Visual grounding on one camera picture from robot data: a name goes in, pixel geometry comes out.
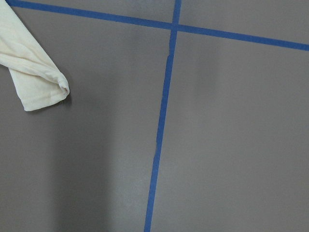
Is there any cream long sleeve shirt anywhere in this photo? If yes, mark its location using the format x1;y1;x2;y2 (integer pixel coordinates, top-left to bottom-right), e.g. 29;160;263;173
0;0;70;111

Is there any brown paper table cover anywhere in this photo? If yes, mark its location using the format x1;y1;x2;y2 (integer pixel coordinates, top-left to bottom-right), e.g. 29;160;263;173
0;0;309;232

